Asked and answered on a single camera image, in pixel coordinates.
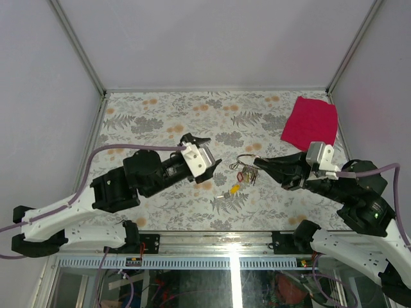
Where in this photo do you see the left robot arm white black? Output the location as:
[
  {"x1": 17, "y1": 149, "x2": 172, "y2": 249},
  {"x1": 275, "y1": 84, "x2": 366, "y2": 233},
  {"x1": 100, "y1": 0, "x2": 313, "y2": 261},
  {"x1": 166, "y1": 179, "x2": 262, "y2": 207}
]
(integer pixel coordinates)
[{"x1": 11, "y1": 133, "x2": 221, "y2": 259}]

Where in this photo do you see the red window key tag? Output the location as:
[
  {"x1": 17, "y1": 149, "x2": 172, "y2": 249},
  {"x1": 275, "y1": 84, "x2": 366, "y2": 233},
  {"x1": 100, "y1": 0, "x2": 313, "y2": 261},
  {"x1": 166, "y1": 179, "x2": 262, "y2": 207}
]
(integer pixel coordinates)
[{"x1": 236, "y1": 172, "x2": 244, "y2": 182}]

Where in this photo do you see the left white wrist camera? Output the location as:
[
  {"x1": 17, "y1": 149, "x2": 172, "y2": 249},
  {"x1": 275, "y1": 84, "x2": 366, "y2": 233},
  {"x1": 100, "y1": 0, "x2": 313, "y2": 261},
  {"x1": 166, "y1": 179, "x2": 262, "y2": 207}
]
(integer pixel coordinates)
[{"x1": 181, "y1": 146, "x2": 216, "y2": 178}]

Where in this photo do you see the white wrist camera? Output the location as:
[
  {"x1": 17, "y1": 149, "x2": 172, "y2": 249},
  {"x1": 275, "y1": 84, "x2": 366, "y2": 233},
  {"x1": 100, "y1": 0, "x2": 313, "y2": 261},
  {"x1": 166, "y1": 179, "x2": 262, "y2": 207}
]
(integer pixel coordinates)
[
  {"x1": 181, "y1": 146, "x2": 216, "y2": 178},
  {"x1": 306, "y1": 141, "x2": 341, "y2": 180}
]

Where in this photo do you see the aluminium front rail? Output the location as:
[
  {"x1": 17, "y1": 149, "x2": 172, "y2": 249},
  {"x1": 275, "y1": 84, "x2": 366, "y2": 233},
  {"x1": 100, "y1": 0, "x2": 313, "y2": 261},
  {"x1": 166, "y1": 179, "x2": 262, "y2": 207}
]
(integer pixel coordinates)
[{"x1": 50, "y1": 232, "x2": 316, "y2": 270}]

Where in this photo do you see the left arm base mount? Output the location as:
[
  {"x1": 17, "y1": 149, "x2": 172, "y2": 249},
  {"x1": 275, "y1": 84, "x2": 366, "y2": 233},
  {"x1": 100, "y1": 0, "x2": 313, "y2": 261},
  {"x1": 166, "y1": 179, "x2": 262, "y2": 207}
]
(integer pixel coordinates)
[{"x1": 104, "y1": 220, "x2": 161, "y2": 255}]

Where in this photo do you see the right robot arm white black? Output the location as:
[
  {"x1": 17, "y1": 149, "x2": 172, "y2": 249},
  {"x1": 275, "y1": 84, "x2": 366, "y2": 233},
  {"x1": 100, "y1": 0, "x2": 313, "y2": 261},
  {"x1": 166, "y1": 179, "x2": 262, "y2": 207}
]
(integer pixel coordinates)
[{"x1": 254, "y1": 142, "x2": 410, "y2": 307}]

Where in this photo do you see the yellow key tag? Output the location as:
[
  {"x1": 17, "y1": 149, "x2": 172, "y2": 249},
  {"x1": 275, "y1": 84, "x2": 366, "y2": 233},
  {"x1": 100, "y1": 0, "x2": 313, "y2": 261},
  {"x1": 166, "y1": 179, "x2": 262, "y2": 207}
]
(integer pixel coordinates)
[{"x1": 230, "y1": 184, "x2": 241, "y2": 194}]

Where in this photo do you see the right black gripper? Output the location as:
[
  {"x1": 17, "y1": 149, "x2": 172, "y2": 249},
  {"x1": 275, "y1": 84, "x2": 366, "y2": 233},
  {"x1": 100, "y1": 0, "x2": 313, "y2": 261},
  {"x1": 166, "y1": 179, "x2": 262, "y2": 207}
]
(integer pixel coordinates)
[{"x1": 252, "y1": 147, "x2": 350, "y2": 202}]

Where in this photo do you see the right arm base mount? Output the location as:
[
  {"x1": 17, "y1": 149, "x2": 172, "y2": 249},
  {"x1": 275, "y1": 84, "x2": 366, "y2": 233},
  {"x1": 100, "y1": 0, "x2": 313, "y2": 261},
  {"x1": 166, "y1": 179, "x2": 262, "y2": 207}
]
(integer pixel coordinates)
[{"x1": 268, "y1": 219, "x2": 320, "y2": 255}]

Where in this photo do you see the red folded cloth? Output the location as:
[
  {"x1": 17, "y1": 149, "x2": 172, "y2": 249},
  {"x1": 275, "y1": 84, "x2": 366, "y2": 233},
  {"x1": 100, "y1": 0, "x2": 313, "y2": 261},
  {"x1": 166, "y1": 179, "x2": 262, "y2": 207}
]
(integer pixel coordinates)
[{"x1": 281, "y1": 96, "x2": 338, "y2": 151}]

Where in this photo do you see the loose silver key right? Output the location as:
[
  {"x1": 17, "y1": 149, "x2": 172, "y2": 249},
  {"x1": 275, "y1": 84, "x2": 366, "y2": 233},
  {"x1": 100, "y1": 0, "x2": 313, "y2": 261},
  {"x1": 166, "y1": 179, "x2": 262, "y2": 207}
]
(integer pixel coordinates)
[{"x1": 217, "y1": 192, "x2": 231, "y2": 198}]

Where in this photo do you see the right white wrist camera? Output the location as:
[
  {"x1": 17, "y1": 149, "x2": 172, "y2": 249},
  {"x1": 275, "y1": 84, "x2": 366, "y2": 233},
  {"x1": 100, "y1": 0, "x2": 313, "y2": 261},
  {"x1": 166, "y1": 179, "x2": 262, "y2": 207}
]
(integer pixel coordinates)
[{"x1": 306, "y1": 141, "x2": 341, "y2": 180}]

